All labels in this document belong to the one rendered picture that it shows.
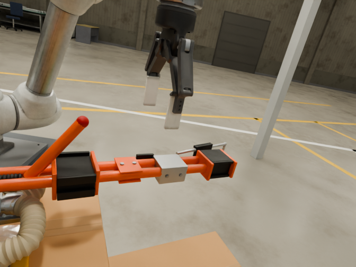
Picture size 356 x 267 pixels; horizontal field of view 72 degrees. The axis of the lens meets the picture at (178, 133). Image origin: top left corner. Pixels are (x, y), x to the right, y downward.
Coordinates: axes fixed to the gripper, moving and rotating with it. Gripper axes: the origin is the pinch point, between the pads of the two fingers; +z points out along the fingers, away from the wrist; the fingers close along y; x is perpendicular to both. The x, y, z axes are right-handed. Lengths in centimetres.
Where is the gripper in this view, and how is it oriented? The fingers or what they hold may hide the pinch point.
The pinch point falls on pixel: (159, 110)
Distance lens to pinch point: 53.0
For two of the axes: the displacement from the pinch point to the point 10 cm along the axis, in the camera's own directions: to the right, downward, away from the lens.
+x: 8.9, 0.0, 4.6
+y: 4.1, 4.3, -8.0
